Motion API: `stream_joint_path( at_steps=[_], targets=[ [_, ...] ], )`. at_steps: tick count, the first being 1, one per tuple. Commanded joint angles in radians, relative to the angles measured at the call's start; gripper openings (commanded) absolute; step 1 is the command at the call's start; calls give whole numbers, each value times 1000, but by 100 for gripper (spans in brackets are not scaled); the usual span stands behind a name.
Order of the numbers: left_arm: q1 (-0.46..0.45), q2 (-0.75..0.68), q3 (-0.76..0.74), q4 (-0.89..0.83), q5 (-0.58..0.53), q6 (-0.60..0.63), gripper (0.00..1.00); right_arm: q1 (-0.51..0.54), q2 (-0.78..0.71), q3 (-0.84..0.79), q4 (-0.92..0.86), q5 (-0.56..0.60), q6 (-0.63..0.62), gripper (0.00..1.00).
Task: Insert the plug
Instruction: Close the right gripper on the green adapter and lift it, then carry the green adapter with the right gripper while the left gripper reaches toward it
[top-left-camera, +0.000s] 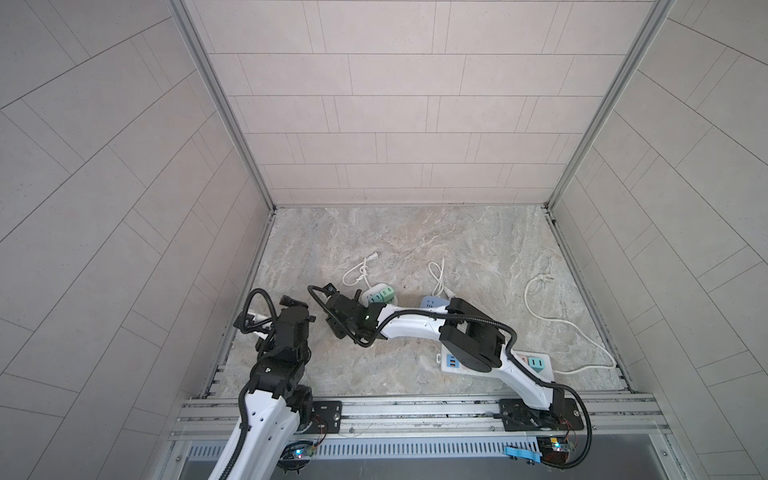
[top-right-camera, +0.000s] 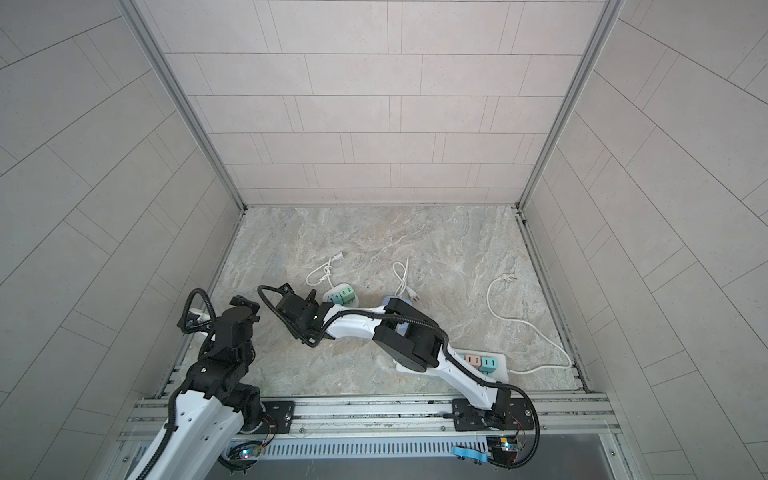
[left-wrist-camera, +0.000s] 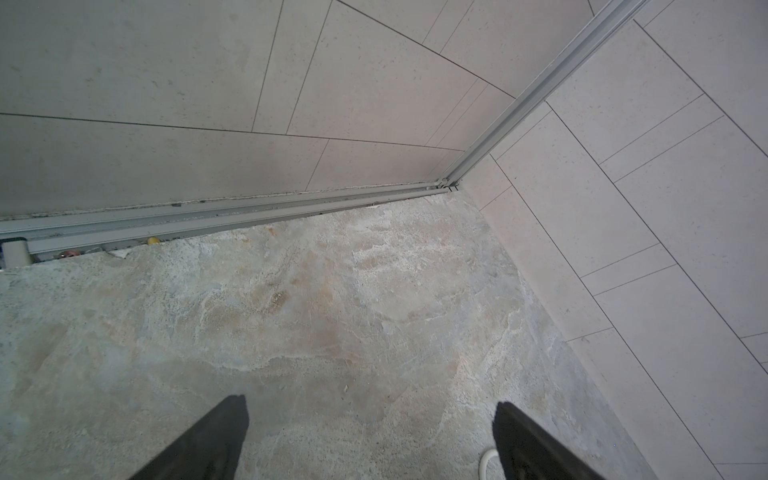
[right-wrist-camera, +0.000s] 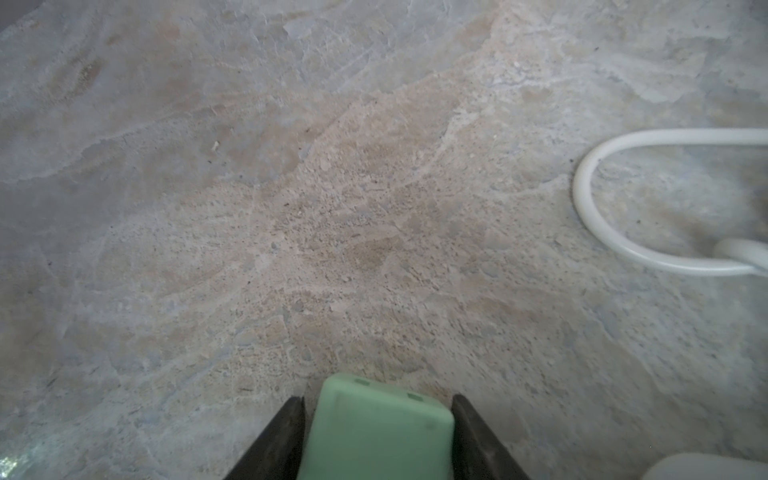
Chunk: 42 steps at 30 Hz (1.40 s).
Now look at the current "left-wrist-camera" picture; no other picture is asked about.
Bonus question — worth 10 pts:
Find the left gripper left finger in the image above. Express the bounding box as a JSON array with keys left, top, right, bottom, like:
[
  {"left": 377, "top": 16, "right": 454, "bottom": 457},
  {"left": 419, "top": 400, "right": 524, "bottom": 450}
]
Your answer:
[{"left": 130, "top": 395, "right": 249, "bottom": 480}]

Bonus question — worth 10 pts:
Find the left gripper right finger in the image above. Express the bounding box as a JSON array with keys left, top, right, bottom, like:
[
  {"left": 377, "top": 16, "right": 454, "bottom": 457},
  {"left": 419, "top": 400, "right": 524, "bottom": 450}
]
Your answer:
[{"left": 492, "top": 402, "right": 603, "bottom": 479}]

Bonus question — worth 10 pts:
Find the white cube socket cable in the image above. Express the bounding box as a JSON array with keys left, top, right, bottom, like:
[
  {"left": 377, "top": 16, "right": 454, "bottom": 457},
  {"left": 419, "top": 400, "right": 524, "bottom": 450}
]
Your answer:
[{"left": 478, "top": 448, "right": 502, "bottom": 480}]

